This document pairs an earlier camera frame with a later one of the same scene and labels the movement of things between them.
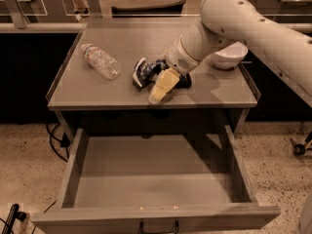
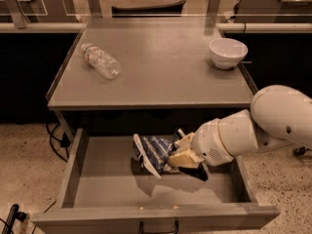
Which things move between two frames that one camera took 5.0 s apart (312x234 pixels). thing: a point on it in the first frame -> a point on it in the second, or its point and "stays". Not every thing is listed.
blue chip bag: [144, 74] -> [154, 153]
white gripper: [178, 58] -> [208, 142]
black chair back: [170, 10] stays
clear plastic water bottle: [100, 60] stays
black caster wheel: [299, 149] stays
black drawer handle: [159, 232] stays
